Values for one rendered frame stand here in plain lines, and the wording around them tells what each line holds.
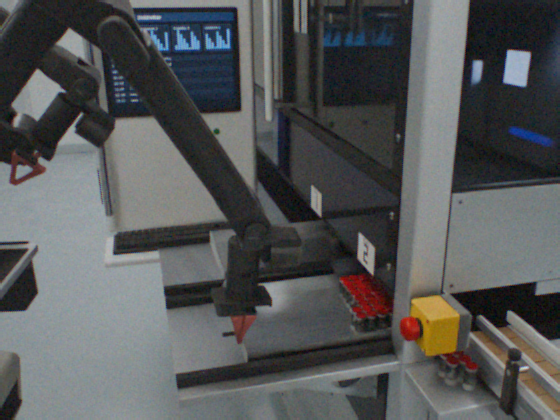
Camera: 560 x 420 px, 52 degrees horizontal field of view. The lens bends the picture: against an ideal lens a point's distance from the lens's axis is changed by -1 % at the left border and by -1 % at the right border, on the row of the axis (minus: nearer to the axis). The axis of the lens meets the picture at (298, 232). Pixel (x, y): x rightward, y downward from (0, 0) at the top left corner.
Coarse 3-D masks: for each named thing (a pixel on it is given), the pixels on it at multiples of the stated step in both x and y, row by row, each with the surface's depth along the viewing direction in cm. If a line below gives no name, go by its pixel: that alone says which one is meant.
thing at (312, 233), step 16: (288, 224) 162; (304, 224) 163; (320, 224) 164; (224, 240) 158; (304, 240) 159; (320, 240) 159; (224, 256) 149; (304, 256) 149; (320, 256) 149; (336, 256) 149; (352, 256) 141; (224, 272) 134; (272, 272) 137
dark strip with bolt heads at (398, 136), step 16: (400, 32) 93; (400, 48) 94; (400, 64) 94; (400, 80) 95; (400, 96) 96; (400, 112) 96; (400, 128) 97; (400, 144) 97; (400, 160) 98; (400, 176) 99
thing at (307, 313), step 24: (288, 288) 130; (312, 288) 132; (336, 288) 133; (264, 312) 123; (288, 312) 123; (312, 312) 123; (336, 312) 123; (264, 336) 114; (288, 336) 114; (312, 336) 114; (336, 336) 114; (360, 336) 108; (384, 336) 110
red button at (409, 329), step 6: (402, 318) 95; (408, 318) 94; (414, 318) 94; (402, 324) 95; (408, 324) 93; (414, 324) 93; (402, 330) 95; (408, 330) 93; (414, 330) 93; (402, 336) 95; (408, 336) 93; (414, 336) 93
